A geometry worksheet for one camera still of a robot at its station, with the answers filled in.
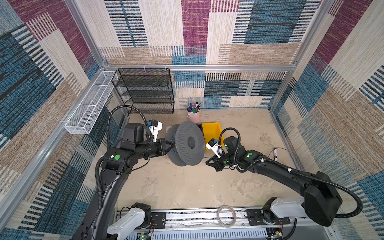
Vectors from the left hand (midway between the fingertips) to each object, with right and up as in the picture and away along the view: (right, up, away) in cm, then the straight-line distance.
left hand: (173, 143), depth 64 cm
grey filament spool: (+7, +2, +2) cm, 7 cm away
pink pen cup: (+9, +13, +41) cm, 44 cm away
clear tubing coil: (+21, -38, +8) cm, 45 cm away
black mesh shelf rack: (-26, +33, +46) cm, 62 cm away
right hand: (+17, -13, +15) cm, 26 cm away
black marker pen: (+60, -10, +32) cm, 69 cm away
